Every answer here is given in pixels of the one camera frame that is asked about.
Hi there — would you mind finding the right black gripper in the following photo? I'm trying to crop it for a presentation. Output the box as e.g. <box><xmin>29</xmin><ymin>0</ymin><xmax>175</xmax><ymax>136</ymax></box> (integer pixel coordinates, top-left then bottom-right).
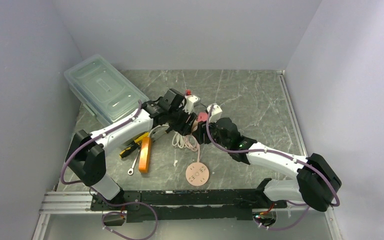
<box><xmin>192</xmin><ymin>114</ymin><xmax>231</xmax><ymax>150</ymax></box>

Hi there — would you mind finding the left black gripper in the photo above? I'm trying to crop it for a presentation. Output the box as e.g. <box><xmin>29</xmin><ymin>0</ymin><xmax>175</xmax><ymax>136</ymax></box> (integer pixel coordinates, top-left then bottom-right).
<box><xmin>167</xmin><ymin>104</ymin><xmax>197</xmax><ymax>137</ymax></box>

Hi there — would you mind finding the beige cube socket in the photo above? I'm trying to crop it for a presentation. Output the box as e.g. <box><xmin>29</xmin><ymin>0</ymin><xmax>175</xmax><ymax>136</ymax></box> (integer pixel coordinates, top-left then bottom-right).
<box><xmin>191</xmin><ymin>120</ymin><xmax>199</xmax><ymax>133</ymax></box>

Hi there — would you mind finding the pink round socket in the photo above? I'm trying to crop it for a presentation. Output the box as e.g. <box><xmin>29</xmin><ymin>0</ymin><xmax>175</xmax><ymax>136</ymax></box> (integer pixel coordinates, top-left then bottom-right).
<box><xmin>185</xmin><ymin>161</ymin><xmax>210</xmax><ymax>187</ymax></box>

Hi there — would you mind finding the pink socket cable plug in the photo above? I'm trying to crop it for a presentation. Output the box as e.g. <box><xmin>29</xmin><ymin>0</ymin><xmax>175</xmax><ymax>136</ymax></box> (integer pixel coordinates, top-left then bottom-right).
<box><xmin>185</xmin><ymin>135</ymin><xmax>201</xmax><ymax>163</ymax></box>

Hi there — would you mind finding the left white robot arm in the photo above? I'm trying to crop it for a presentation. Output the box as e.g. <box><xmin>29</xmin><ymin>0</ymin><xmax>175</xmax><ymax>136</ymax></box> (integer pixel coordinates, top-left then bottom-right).
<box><xmin>59</xmin><ymin>88</ymin><xmax>200</xmax><ymax>210</ymax></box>

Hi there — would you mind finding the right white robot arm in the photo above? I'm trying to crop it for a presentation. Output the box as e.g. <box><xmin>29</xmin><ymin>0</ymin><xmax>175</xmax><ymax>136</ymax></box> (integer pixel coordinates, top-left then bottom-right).
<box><xmin>192</xmin><ymin>117</ymin><xmax>342</xmax><ymax>212</ymax></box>

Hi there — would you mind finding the yellow black screwdriver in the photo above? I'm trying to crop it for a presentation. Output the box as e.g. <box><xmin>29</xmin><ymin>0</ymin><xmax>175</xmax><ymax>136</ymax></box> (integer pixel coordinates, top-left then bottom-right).
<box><xmin>119</xmin><ymin>140</ymin><xmax>142</xmax><ymax>159</ymax></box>

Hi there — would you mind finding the orange power strip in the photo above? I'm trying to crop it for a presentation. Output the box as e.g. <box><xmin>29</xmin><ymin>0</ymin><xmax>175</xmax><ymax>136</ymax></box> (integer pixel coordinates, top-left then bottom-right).
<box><xmin>138</xmin><ymin>136</ymin><xmax>152</xmax><ymax>174</ymax></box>

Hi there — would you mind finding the silver wrench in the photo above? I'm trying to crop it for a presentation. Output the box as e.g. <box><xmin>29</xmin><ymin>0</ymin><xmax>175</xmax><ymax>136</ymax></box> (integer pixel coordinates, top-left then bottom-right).
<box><xmin>127</xmin><ymin>149</ymin><xmax>141</xmax><ymax>176</ymax></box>

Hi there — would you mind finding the clear plastic storage box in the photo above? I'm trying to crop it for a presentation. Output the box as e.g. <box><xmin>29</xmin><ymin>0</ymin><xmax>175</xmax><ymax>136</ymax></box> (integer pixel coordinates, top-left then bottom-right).
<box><xmin>64</xmin><ymin>54</ymin><xmax>149</xmax><ymax>127</ymax></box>

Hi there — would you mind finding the white power strip cable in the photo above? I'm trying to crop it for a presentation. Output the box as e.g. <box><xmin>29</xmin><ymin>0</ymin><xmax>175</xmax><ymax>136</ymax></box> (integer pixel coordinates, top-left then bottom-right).
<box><xmin>149</xmin><ymin>124</ymin><xmax>198</xmax><ymax>152</ymax></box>

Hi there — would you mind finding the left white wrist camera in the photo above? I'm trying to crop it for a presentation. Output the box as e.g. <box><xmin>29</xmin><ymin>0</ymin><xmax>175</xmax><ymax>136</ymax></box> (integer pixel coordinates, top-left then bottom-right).
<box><xmin>183</xmin><ymin>89</ymin><xmax>201</xmax><ymax>114</ymax></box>

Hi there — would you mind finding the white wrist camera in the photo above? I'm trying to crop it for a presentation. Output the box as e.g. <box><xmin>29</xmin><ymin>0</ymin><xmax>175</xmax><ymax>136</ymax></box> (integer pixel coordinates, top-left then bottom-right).
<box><xmin>183</xmin><ymin>89</ymin><xmax>201</xmax><ymax>114</ymax></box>
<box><xmin>206</xmin><ymin>103</ymin><xmax>223</xmax><ymax>123</ymax></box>

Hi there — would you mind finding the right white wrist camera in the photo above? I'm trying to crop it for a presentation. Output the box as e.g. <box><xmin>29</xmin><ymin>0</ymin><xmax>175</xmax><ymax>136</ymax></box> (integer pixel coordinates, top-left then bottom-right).
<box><xmin>206</xmin><ymin>103</ymin><xmax>223</xmax><ymax>123</ymax></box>

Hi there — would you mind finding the yellow handled screwdriver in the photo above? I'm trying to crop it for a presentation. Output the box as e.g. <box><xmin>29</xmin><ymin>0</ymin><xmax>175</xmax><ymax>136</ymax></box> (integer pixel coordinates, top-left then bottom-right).
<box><xmin>130</xmin><ymin>132</ymin><xmax>149</xmax><ymax>145</ymax></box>

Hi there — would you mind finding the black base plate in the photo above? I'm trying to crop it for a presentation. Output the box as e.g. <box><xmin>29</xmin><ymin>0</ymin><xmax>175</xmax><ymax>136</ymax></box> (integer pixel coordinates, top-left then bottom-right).
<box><xmin>90</xmin><ymin>188</ymin><xmax>287</xmax><ymax>223</ymax></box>

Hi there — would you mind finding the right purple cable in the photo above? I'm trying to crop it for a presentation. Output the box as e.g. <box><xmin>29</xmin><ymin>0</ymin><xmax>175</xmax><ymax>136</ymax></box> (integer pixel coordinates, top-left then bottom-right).
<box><xmin>205</xmin><ymin>104</ymin><xmax>341</xmax><ymax>232</ymax></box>

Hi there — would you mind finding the aluminium rail frame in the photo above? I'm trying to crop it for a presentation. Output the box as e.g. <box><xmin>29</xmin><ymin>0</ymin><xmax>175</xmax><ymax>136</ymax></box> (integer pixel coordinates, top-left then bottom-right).
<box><xmin>39</xmin><ymin>191</ymin><xmax>113</xmax><ymax>215</ymax></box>

